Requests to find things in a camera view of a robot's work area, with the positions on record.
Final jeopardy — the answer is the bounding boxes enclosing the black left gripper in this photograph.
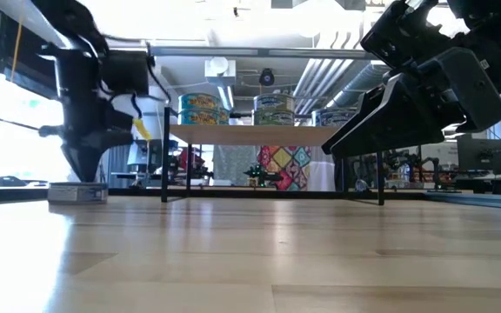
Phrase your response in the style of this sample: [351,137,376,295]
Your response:
[37,45,135,183]

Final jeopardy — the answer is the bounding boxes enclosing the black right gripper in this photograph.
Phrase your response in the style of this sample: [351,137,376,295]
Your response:
[321,46,501,160]

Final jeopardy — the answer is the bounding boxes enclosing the gold-lid green-label tuna can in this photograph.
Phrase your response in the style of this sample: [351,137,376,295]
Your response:
[252,109,296,127]

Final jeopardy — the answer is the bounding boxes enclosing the silver-lid green-label tuna can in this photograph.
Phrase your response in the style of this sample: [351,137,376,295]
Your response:
[253,93,296,111]

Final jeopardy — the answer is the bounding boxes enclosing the grey curtain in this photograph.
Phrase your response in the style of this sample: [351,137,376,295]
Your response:
[102,143,137,183]

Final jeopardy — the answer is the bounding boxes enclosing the yellow tag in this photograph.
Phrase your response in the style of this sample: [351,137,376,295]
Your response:
[131,116,153,143]

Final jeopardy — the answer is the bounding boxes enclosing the black background robot arms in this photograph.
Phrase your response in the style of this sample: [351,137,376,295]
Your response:
[349,150,451,192]

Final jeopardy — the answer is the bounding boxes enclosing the silver ceiling ventilation ducts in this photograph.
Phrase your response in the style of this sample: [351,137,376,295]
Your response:
[296,58,391,117]

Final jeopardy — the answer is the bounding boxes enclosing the white hanging cloth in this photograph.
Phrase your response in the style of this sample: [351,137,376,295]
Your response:
[311,145,337,192]

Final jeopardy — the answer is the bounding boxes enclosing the white round column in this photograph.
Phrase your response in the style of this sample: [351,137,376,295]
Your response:
[144,89,167,141]

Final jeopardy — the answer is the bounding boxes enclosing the colourful patterned cloth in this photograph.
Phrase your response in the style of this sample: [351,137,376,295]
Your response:
[257,145,313,192]

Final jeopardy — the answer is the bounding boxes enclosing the black round ceiling speaker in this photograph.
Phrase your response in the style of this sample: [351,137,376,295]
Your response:
[257,68,277,87]

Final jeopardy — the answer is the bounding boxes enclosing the black background monitor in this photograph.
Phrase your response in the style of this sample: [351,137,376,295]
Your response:
[457,137,501,176]

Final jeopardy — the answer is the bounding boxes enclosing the small black background robot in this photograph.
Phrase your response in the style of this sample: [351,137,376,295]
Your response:
[244,163,284,188]

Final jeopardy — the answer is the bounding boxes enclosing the black background desk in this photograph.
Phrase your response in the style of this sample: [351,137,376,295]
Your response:
[452,171,501,196]

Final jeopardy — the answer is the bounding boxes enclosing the white ceiling unit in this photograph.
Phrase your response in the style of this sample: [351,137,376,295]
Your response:
[204,56,237,87]

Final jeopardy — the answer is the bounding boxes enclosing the black aluminium table frame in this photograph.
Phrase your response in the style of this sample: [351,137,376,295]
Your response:
[0,184,501,212]

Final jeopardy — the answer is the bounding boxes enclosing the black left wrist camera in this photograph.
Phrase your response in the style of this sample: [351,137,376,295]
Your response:
[100,50,151,95]

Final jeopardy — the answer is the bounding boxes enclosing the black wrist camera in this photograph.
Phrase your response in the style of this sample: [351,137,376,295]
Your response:
[100,50,151,95]
[360,0,456,69]

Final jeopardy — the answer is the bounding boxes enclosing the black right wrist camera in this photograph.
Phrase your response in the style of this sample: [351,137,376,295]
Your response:
[360,0,456,69]

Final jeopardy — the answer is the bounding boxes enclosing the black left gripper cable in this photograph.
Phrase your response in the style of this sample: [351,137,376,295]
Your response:
[130,41,172,121]

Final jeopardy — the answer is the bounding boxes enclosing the wooden shelf with black frame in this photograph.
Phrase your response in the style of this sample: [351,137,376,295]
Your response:
[161,106,385,206]

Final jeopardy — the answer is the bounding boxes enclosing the yellow hanging cord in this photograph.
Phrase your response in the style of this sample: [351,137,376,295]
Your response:
[10,12,24,83]

